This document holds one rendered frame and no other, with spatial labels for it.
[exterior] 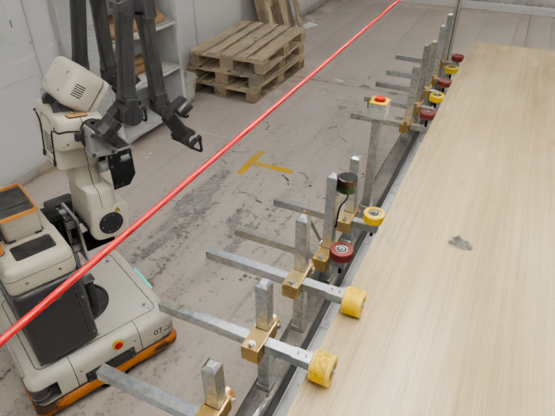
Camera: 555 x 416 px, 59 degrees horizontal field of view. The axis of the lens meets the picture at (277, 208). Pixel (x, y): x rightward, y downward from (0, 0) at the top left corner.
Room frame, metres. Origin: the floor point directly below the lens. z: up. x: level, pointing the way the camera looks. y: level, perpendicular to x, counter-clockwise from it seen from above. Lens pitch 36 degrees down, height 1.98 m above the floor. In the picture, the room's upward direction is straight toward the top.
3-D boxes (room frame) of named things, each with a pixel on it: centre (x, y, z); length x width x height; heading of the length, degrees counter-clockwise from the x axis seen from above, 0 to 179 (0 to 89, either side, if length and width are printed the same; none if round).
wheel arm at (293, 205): (1.56, -0.19, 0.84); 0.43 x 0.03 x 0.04; 65
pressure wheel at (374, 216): (1.48, -0.36, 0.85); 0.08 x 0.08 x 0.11
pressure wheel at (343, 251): (1.27, -0.22, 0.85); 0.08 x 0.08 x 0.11
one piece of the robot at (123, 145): (1.79, 0.72, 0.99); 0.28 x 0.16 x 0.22; 40
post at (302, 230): (1.11, -0.07, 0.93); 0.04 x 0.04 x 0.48; 65
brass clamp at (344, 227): (1.54, -0.28, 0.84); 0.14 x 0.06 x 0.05; 155
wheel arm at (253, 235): (1.35, -0.04, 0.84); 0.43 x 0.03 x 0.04; 65
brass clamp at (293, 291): (1.09, -0.06, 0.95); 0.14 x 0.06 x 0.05; 155
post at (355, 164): (1.56, -0.29, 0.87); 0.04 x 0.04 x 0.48; 65
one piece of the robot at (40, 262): (1.54, 1.01, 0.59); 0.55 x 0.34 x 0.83; 40
